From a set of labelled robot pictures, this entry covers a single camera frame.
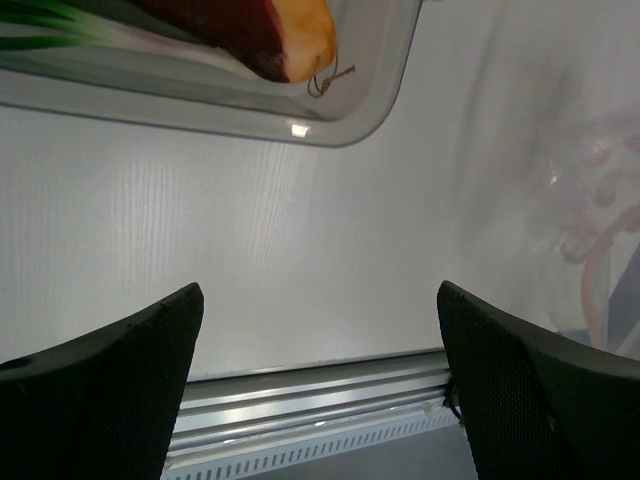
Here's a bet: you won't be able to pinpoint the white slotted cable duct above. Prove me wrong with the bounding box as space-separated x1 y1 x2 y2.
162 409 457 479

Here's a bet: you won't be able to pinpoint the clear zip top bag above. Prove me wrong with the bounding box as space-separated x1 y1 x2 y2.
452 1 639 359

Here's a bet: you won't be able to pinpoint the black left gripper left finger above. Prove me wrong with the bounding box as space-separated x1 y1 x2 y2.
1 283 204 480

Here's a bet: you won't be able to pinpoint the clear plastic food bin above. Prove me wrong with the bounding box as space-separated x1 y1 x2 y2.
1 1 422 147

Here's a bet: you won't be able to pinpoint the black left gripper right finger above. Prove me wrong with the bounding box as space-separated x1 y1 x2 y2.
437 281 639 479

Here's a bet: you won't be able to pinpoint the green onion stalks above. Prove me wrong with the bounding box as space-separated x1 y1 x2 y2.
1 1 258 80

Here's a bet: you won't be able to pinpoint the red yellow mango slice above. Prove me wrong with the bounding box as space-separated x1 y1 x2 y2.
133 0 356 98

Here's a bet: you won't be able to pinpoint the aluminium table edge rail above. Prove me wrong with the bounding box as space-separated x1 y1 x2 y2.
168 350 449 462

